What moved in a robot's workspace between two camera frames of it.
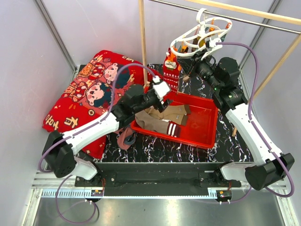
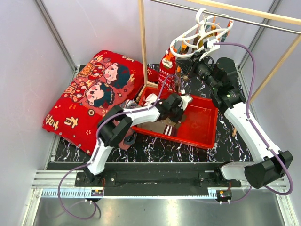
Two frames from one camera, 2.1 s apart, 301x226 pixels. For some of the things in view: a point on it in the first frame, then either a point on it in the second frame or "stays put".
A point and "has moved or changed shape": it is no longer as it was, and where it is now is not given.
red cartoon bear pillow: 87,97 stays put
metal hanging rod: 293,30 stays put
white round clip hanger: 203,39 stays put
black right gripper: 186,63 stays put
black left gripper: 160,107 to 181,113
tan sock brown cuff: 170,111 has moved or changed shape
